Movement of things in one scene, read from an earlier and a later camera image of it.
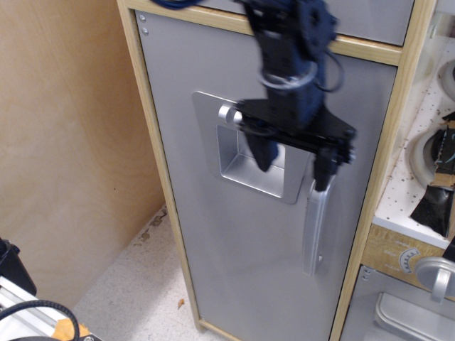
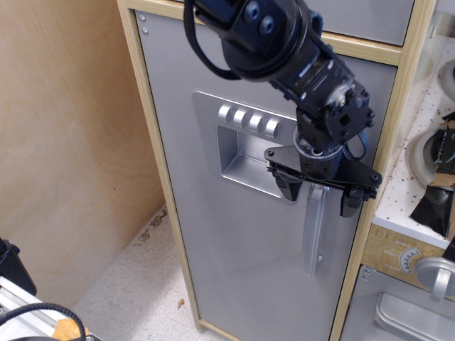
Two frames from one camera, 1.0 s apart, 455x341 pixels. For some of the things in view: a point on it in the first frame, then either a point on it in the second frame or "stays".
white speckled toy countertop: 413,172 stays
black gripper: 295,109 to 360,181
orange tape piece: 64,329 stays
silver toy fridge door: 269,256 stays
